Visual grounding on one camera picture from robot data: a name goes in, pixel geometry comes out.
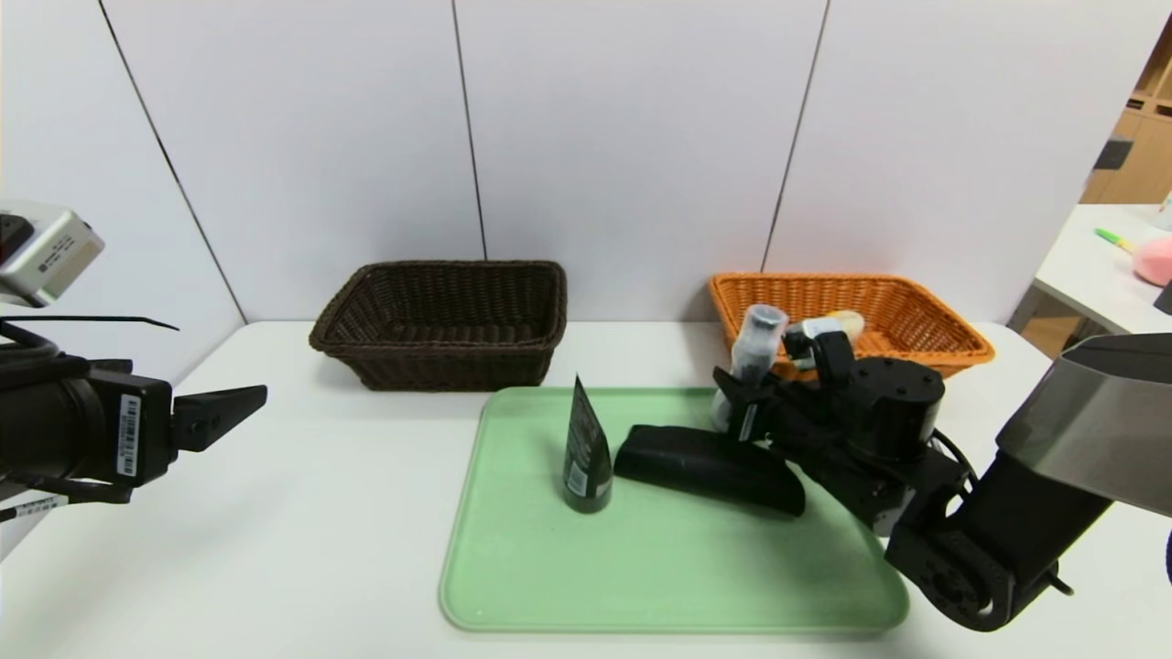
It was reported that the orange wicker basket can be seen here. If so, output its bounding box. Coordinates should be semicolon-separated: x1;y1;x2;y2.
708;273;997;381

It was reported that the dark brown wicker basket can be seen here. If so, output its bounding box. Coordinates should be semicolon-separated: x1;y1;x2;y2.
308;260;569;393

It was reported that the black cable tie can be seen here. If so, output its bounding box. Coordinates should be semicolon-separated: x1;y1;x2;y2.
0;316;180;332

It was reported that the black glasses case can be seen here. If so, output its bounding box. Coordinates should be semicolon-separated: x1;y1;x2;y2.
612;424;807;519

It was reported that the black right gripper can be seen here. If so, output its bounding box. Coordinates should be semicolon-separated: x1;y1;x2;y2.
711;364;830;452

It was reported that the wooden shelf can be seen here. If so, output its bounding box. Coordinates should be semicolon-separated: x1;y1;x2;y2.
1079;9;1172;207

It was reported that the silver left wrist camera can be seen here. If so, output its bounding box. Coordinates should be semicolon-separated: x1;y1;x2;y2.
0;203;106;309

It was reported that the pink round object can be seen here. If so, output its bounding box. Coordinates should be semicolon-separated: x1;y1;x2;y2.
1133;236;1172;287

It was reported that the light green plastic tray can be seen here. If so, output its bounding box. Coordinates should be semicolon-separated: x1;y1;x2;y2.
438;385;909;634

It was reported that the white side table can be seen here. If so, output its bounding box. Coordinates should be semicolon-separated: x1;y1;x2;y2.
1035;203;1172;335

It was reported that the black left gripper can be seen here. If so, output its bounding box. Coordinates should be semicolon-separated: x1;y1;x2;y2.
0;367;268;488

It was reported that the translucent bottle with dark cap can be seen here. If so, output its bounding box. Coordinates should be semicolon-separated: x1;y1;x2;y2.
710;305;788;431

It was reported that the dark cosmetic tube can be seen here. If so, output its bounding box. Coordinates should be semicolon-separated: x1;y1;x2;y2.
561;373;613;514

